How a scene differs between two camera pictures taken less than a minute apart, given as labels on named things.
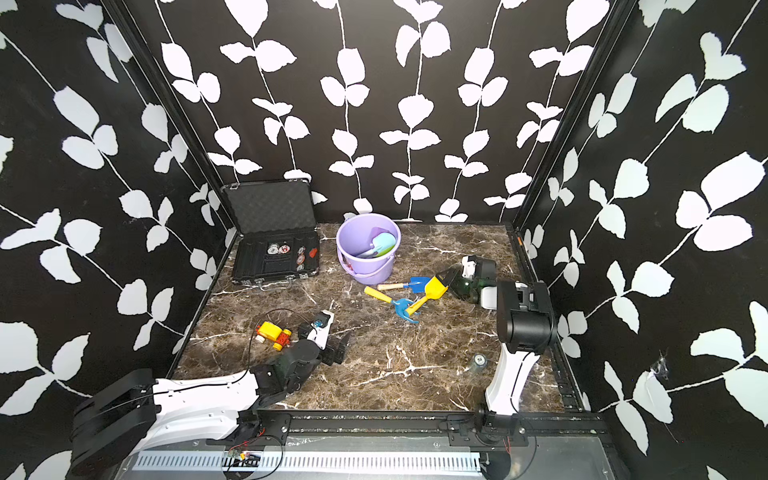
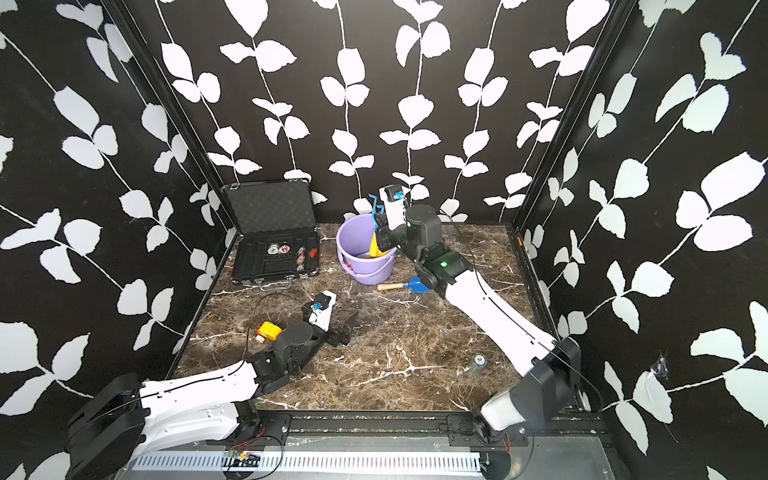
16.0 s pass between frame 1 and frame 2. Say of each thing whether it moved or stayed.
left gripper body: moved
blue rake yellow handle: moved
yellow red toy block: stayed
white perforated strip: stayed
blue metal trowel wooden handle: stayed
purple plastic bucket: stayed
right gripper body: moved
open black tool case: stayed
